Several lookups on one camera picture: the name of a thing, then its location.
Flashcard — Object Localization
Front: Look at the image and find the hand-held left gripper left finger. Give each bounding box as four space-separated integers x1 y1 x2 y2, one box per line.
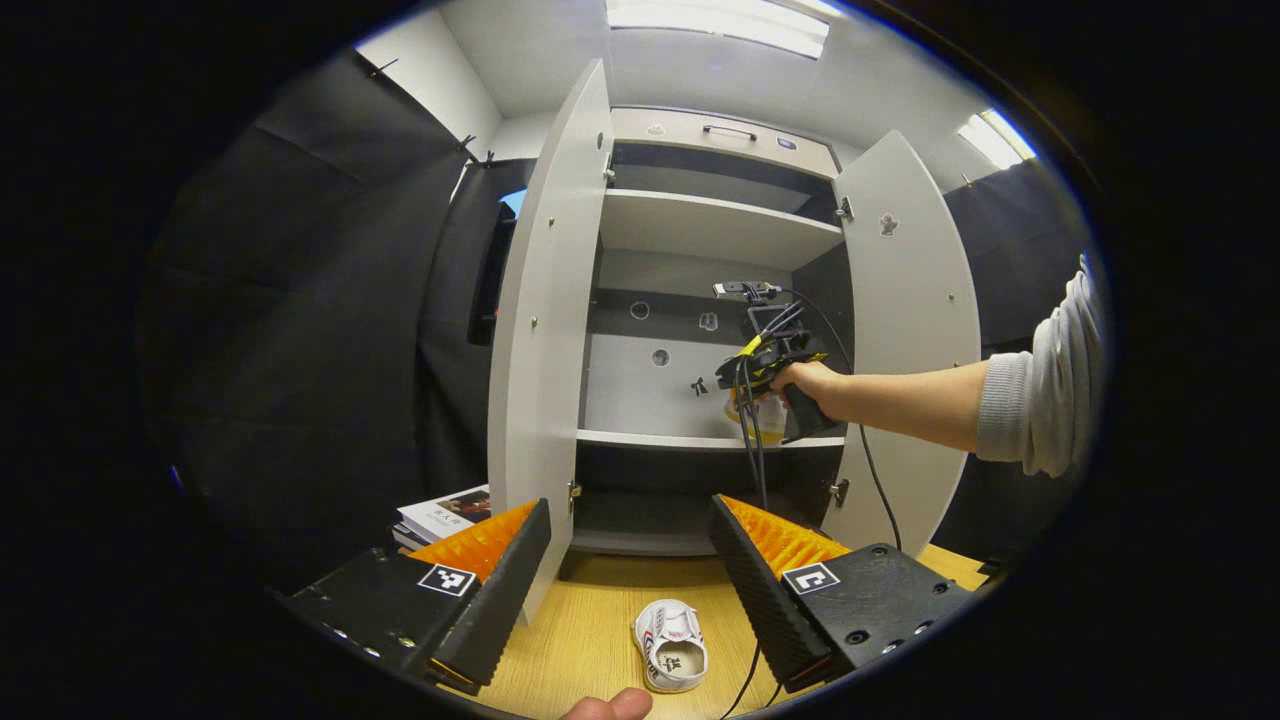
275 498 553 698

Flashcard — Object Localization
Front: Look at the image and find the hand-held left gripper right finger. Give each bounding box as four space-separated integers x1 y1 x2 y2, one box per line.
708 493 976 694

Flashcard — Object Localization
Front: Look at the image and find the white shoe cabinet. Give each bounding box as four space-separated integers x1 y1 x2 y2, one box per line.
487 58 983 626

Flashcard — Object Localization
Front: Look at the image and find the white cabinet door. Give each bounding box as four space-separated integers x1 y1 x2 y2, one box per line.
487 58 614 626
822 130 983 556

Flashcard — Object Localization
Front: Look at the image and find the stack of books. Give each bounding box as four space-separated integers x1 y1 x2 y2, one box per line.
393 485 493 553

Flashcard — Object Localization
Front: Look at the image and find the ceiling light panel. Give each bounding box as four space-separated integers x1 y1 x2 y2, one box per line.
605 0 831 59
958 108 1038 171

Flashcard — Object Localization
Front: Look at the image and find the black cable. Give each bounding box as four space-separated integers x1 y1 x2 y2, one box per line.
785 288 904 553

